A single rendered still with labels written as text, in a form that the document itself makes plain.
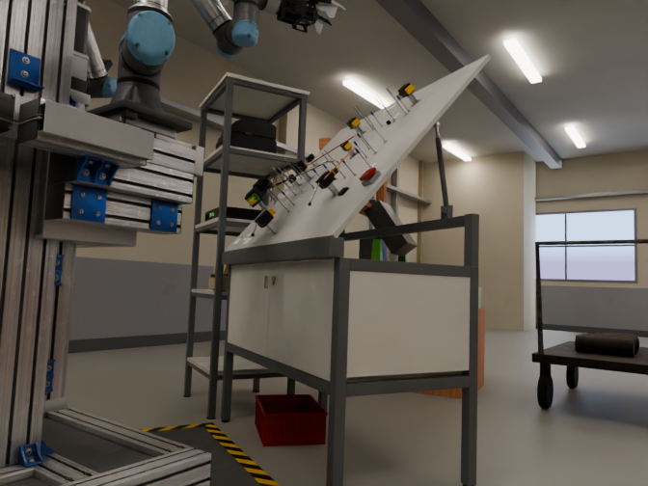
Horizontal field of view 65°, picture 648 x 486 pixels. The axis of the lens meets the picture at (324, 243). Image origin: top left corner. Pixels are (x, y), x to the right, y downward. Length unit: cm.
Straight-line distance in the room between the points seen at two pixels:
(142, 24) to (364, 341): 111
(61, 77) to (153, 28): 33
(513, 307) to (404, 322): 880
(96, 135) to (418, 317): 115
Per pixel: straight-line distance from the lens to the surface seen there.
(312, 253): 170
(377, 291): 169
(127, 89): 154
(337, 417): 167
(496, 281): 1061
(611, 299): 1118
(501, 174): 1085
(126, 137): 132
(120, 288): 555
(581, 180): 1149
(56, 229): 149
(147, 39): 144
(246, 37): 157
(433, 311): 184
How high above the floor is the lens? 70
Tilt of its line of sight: 5 degrees up
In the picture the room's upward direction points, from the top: 2 degrees clockwise
